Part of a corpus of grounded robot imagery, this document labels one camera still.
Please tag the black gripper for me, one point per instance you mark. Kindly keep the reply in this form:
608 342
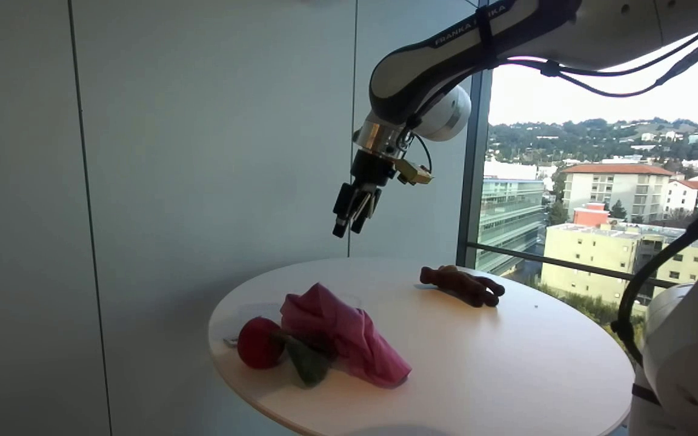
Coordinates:
374 170

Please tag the pink cloth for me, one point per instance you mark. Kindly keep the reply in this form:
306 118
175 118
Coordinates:
350 331

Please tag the brown plush toy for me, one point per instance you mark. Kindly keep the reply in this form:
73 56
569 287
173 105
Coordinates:
462 285

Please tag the red toy with green leaf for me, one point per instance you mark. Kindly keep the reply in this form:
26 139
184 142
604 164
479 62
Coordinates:
264 342

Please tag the dark window mullion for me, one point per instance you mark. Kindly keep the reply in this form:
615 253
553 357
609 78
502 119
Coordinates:
471 184

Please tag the glass office building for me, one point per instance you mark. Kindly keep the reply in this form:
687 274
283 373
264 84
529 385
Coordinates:
514 220

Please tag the dark balcony railing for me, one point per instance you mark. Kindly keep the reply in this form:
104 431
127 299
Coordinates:
576 264

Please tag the small orange building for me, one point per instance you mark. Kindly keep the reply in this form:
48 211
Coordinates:
593 214

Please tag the yellow flat-roofed building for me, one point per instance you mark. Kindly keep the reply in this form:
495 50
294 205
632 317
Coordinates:
593 254

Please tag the white building with red roof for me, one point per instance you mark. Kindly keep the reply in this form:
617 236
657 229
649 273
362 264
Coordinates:
617 190

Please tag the yellowish wrist camera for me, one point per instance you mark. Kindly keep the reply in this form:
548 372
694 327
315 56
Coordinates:
414 170

